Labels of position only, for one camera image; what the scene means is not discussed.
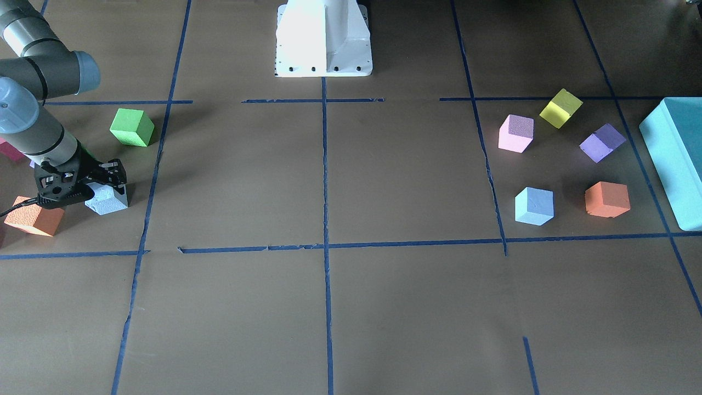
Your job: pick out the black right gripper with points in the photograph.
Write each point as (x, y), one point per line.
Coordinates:
(89, 165)

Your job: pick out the light blue foam block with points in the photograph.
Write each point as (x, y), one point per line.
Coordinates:
(106, 199)

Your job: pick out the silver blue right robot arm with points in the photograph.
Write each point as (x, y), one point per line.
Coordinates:
(44, 68)

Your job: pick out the green foam block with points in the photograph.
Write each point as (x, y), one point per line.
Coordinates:
(132, 127)

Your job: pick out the orange foam block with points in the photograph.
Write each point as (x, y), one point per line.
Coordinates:
(605, 199)
(34, 219)

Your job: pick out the red foam block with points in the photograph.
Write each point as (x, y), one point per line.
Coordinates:
(11, 152)

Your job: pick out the pink foam block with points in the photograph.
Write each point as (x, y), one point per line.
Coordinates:
(516, 133)

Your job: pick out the yellow foam block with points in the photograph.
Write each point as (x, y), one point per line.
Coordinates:
(561, 108)

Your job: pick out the purple foam block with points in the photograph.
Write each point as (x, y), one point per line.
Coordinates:
(602, 142)

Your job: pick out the cyan plastic bin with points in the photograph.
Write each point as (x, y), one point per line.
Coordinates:
(672, 134)

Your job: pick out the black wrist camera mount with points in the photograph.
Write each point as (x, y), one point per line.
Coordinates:
(61, 186)

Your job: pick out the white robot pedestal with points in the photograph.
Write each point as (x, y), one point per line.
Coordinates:
(323, 39)

